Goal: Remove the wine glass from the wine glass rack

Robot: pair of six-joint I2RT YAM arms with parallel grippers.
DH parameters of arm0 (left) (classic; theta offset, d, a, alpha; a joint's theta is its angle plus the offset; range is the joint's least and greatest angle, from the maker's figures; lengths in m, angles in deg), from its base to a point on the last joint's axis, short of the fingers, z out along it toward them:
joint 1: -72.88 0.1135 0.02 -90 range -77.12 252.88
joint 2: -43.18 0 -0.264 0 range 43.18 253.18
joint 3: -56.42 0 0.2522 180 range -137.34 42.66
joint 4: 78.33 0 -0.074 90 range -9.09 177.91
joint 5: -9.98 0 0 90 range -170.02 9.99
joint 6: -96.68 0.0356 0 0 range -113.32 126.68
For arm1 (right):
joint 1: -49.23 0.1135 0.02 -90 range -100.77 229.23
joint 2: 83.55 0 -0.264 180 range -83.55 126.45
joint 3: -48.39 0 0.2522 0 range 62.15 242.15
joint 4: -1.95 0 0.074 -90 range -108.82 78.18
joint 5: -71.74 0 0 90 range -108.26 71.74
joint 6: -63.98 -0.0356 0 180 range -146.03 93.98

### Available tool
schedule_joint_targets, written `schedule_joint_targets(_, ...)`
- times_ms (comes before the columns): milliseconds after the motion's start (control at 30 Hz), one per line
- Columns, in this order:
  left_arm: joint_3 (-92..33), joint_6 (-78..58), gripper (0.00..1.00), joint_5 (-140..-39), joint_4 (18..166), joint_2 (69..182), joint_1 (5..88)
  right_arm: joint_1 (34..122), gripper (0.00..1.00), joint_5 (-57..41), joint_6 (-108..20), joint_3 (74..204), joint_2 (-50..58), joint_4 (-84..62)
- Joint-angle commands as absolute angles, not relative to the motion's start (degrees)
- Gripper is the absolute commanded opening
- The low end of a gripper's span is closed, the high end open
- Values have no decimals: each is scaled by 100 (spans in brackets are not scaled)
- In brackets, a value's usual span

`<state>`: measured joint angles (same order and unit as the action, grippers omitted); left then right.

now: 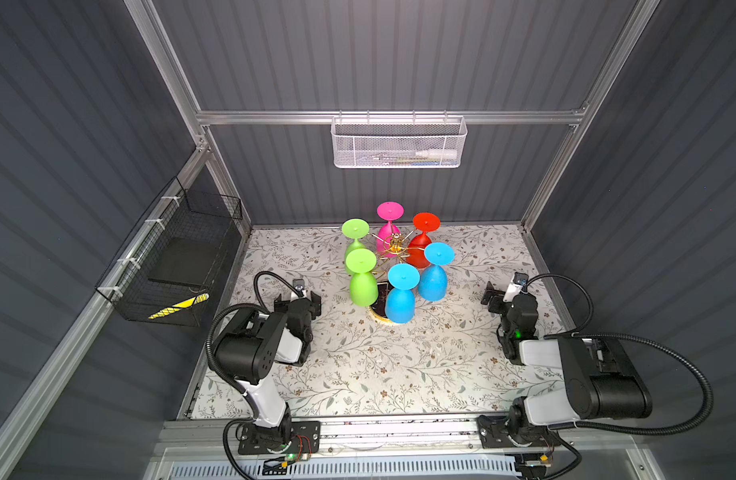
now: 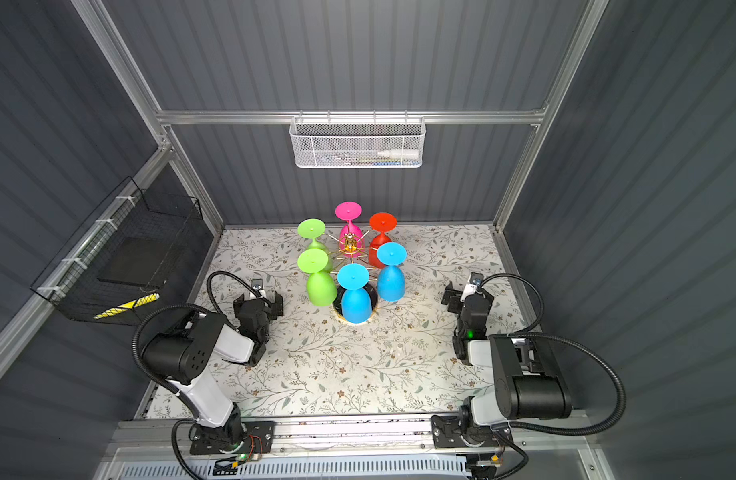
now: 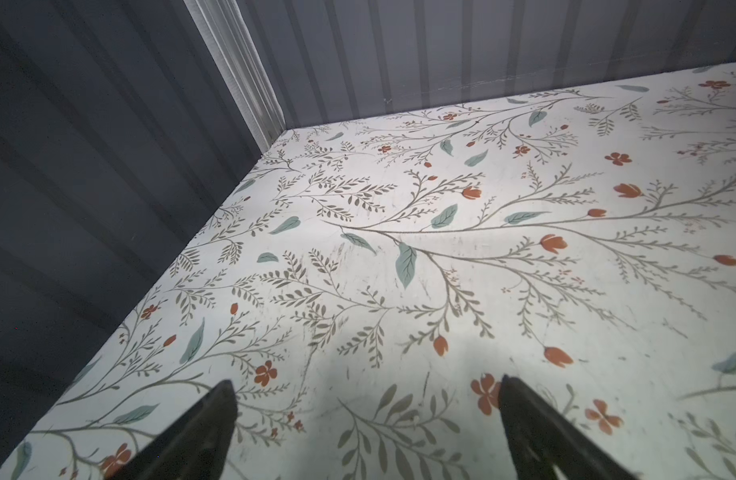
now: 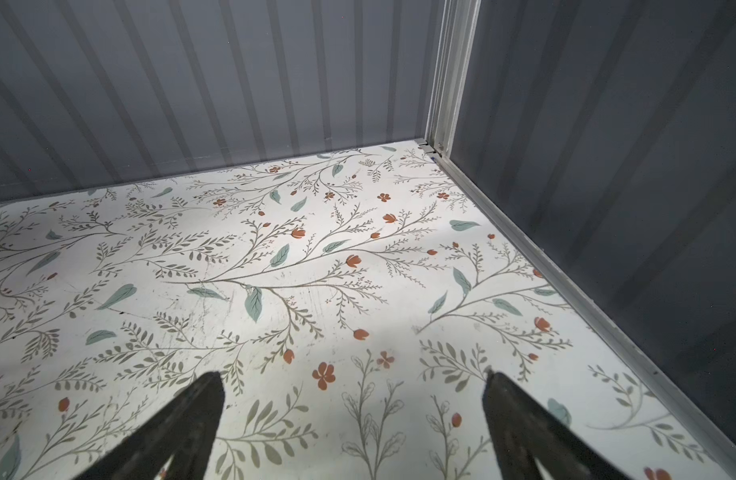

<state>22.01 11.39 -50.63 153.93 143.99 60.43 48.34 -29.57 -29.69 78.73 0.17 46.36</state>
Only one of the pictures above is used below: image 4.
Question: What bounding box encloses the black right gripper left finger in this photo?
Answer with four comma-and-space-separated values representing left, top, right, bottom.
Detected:
78, 371, 226, 479

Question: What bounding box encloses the aluminium frame corner post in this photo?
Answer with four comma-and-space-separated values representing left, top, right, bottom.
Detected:
424, 0, 482, 159

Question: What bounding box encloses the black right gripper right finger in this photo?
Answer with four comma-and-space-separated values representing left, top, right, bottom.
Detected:
482, 371, 627, 479

